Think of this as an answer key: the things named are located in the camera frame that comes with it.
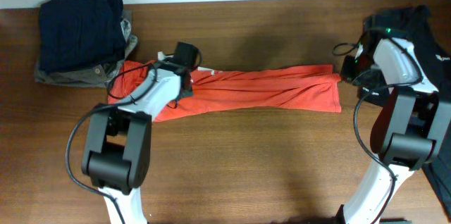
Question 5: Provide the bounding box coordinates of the folded navy blue garment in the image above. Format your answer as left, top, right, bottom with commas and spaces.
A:
38, 0, 126, 73

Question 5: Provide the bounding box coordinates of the orange t-shirt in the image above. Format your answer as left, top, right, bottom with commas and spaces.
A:
108, 61, 341, 122

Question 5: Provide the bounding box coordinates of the folded grey garment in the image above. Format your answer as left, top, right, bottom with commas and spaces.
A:
34, 10, 138, 88

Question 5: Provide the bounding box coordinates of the black t-shirt with white logo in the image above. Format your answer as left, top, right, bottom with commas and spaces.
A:
357, 4, 451, 218

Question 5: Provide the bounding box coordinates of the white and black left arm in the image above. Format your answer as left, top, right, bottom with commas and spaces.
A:
81, 42, 202, 223

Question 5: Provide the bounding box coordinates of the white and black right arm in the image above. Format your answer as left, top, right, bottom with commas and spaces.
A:
337, 27, 450, 223

